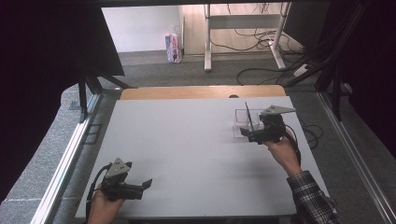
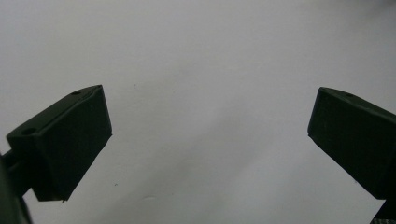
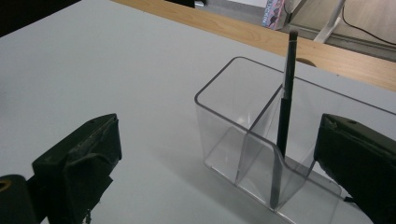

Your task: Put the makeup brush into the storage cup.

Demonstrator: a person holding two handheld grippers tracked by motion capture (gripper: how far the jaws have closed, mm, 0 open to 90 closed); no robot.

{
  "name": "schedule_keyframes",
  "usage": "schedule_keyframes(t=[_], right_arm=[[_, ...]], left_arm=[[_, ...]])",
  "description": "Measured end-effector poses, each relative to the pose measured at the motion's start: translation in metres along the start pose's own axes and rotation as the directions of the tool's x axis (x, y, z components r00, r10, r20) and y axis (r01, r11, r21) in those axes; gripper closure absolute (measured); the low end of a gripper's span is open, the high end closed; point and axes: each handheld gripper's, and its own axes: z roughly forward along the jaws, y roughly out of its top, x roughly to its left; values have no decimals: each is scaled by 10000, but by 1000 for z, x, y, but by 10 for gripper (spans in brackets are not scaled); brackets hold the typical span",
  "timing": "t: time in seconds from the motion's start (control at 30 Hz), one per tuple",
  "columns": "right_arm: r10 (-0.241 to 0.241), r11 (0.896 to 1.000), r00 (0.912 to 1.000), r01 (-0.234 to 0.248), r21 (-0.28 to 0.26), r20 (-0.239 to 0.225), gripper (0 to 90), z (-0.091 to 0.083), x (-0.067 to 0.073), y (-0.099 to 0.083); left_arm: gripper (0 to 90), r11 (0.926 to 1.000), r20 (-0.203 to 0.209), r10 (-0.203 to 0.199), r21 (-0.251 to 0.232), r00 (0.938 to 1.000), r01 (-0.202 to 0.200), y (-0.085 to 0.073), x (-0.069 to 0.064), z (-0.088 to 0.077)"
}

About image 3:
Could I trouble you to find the colourful printed carton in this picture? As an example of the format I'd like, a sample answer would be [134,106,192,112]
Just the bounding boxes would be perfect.
[262,0,287,32]

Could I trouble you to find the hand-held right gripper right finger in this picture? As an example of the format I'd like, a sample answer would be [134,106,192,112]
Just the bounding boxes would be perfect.
[313,113,396,224]

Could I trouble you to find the clear plastic organizer box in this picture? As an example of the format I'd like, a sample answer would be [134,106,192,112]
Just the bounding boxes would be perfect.
[193,56,396,224]

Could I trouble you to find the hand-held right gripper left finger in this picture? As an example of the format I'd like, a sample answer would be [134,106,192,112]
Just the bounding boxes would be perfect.
[32,113,123,224]

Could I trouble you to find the wooden table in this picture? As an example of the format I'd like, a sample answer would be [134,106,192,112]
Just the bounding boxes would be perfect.
[111,0,396,93]

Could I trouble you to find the white desk frame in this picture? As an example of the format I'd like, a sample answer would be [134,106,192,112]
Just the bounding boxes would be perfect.
[313,0,347,44]

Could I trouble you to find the black floor cables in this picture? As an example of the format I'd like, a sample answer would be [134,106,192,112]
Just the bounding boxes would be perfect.
[341,5,396,48]

